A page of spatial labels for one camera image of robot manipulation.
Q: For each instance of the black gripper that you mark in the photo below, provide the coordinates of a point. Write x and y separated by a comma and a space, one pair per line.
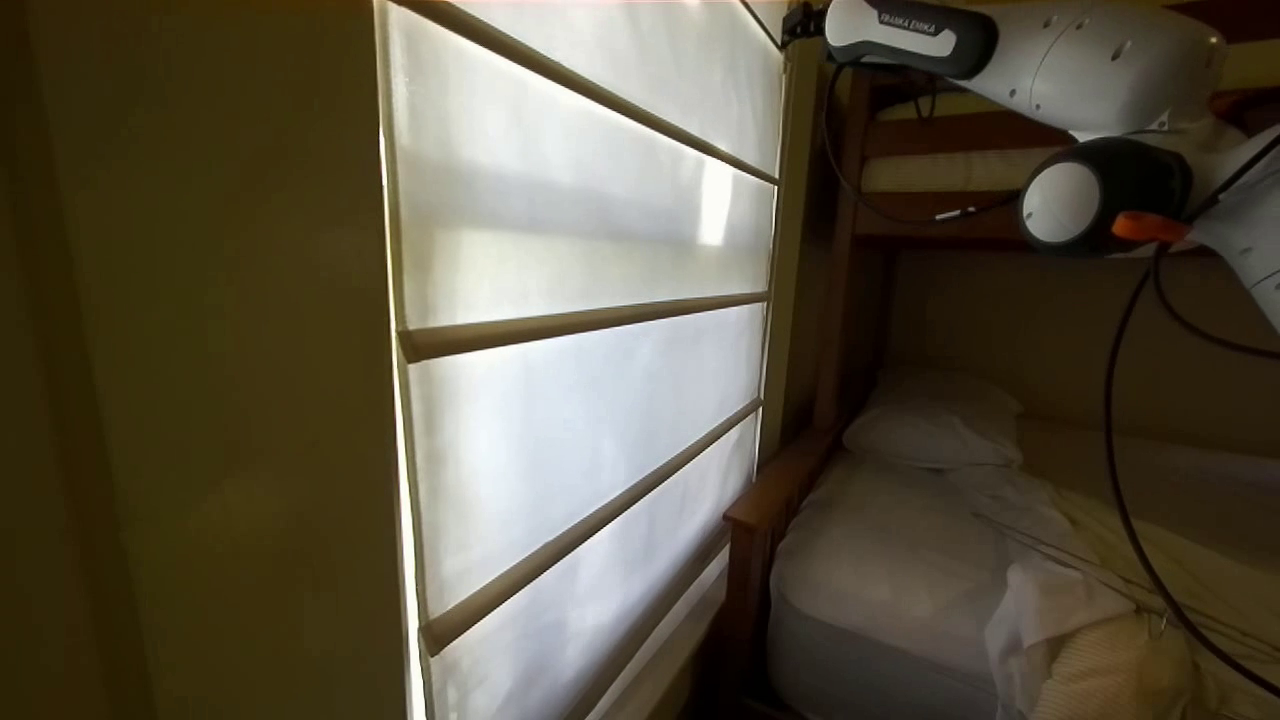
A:
802, 25

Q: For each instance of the white mattress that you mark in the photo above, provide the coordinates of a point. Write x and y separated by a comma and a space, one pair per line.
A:
882, 574

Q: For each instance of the white pillow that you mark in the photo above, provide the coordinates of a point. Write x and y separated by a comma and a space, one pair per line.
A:
933, 424

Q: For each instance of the white roman window blind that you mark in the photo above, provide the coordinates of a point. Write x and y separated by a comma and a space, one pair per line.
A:
574, 360

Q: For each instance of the crumpled cream bed sheet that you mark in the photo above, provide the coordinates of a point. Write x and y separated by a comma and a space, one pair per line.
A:
1145, 625

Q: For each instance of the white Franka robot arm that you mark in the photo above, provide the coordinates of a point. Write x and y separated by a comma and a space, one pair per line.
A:
1104, 66

